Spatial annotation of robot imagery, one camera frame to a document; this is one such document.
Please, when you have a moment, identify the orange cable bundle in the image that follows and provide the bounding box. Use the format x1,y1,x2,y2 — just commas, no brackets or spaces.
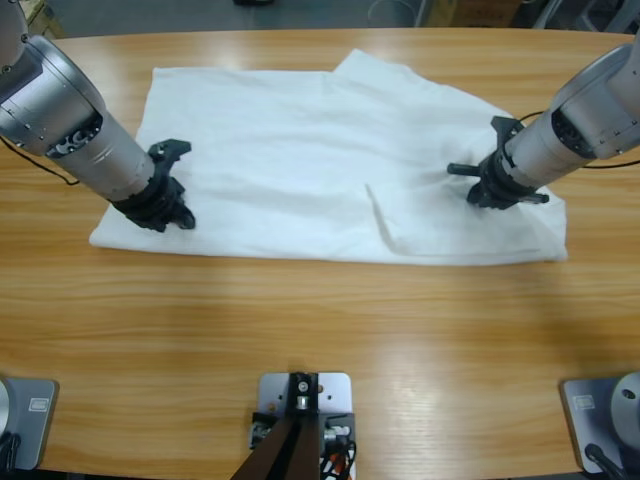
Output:
319,442,359,480

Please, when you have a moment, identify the black clamp block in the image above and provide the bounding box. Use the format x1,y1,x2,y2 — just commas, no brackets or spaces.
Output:
249,410,357,454

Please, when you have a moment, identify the brown cardboard box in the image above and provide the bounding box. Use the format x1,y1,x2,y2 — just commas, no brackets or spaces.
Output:
452,0,519,27

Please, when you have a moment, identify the grey metal frame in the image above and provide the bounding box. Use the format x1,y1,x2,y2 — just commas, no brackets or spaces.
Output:
522,0,640,36

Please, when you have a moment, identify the cardboard boxes stack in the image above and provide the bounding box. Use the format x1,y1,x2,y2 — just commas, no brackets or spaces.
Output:
25,0,69,40

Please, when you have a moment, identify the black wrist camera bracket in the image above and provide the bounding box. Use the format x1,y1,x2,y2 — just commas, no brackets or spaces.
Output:
491,115,525,151
148,138,193,176

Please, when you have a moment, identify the yellow box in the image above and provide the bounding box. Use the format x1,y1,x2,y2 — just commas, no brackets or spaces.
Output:
429,0,459,27

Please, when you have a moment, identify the white t-shirt with small print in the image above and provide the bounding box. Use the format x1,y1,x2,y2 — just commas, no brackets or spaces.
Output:
88,48,570,266

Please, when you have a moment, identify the white cable loop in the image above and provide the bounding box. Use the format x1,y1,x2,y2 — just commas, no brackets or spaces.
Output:
367,0,419,26

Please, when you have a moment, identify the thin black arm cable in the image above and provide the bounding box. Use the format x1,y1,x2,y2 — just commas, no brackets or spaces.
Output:
0,134,81,187
517,109,640,169

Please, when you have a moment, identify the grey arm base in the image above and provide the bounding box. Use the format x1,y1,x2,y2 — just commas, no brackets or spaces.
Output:
558,370,640,475
0,377,60,471

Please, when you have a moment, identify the black base cable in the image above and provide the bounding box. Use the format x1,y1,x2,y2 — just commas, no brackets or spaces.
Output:
0,432,22,470
584,442,629,480

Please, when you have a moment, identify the white mount plate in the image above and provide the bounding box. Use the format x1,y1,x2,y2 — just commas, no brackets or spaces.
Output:
257,371,354,417

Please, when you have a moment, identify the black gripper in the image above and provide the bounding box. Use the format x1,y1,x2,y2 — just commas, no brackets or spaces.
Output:
108,172,198,233
447,149,550,211

